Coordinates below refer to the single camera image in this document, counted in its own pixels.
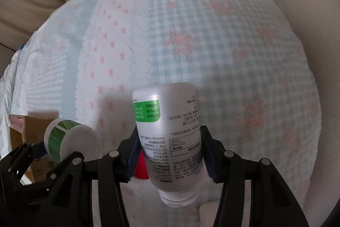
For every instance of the light blue patterned bedsheet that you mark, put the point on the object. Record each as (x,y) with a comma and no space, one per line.
(256,93)

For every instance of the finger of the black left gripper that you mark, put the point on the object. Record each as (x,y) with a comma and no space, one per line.
(15,164)
(64,198)

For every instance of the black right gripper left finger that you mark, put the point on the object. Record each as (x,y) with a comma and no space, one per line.
(113,169)

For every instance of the red cap bottle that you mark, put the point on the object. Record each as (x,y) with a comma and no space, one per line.
(141,170)

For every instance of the green white jar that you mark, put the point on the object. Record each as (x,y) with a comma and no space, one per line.
(64,136)

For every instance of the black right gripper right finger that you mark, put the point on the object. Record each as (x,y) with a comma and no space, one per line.
(272,202)

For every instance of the cardboard box pink flaps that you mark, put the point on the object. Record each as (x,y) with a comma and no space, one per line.
(29,129)

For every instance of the white earbuds case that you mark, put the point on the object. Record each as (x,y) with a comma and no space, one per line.
(208,212)

